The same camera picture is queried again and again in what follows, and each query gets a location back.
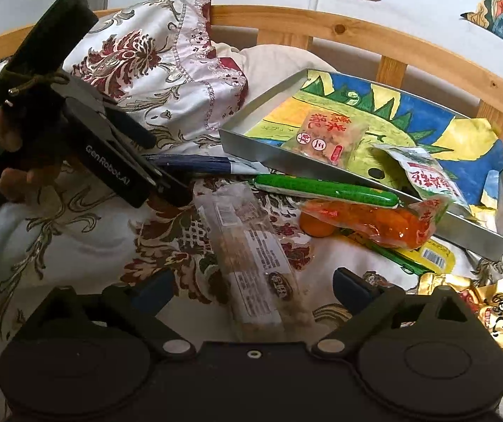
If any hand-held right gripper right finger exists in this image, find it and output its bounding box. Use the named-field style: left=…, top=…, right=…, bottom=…
left=313, top=267, right=481, bottom=360

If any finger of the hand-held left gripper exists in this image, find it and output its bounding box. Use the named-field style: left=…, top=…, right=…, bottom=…
left=102, top=103, right=157, bottom=149
left=111, top=134, right=193, bottom=207

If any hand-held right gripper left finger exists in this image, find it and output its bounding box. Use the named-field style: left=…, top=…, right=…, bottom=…
left=36, top=269, right=196, bottom=360

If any dark blue snack packet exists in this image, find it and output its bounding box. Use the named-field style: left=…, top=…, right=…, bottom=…
left=143, top=153, right=275, bottom=177

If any orange snack packet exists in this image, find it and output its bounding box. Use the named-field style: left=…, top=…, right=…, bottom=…
left=300, top=197, right=454, bottom=248

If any silver metal tray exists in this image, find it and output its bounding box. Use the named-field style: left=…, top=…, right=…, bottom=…
left=218, top=68, right=503, bottom=263

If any orange round fruit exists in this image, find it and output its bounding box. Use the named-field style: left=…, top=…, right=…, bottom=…
left=300, top=213, right=335, bottom=237

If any floral satin pillow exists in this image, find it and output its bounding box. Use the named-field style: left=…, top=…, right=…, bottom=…
left=61, top=0, right=251, bottom=151

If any yellow green snack packet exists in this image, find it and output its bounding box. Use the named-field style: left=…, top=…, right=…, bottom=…
left=344, top=229, right=457, bottom=276

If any long clear biscuit packet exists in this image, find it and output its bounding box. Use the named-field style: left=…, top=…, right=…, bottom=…
left=193, top=184, right=319, bottom=344

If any green stick snack packet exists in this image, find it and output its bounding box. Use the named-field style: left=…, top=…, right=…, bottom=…
left=253, top=173, right=400, bottom=210

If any white green snack packet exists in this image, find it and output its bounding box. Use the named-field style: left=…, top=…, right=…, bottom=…
left=372, top=143, right=473, bottom=219

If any gold foil snack packet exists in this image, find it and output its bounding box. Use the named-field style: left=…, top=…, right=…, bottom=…
left=415, top=271, right=503, bottom=356

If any clear red-print cracker packet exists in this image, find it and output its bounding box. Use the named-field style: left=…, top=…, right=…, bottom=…
left=284, top=110, right=369, bottom=171

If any cream quilt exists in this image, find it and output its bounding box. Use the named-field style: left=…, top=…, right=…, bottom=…
left=215, top=43, right=338, bottom=120

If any colourful crayon drawing sheet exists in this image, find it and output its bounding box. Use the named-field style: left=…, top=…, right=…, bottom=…
left=245, top=72, right=503, bottom=220

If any wooden bed headboard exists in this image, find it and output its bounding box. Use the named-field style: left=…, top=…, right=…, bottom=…
left=0, top=4, right=503, bottom=163

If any dark drawstring cloth pouch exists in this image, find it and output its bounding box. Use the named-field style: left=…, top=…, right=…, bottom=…
left=0, top=0, right=99, bottom=113

